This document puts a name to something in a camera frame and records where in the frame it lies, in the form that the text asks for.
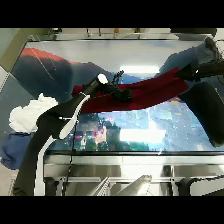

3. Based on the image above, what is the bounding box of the white garment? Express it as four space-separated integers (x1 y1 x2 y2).
8 93 60 134

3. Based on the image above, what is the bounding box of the silver frame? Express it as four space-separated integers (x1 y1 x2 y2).
39 152 224 197

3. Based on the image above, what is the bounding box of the black cable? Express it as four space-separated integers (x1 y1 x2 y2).
61 128 78 197

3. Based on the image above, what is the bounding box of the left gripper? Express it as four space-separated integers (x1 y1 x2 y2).
111 85 134 103

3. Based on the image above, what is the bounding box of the red T-shirt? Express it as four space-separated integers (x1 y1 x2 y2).
71 66 190 114

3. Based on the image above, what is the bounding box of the blue garment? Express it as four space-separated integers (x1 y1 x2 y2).
0 131 35 171

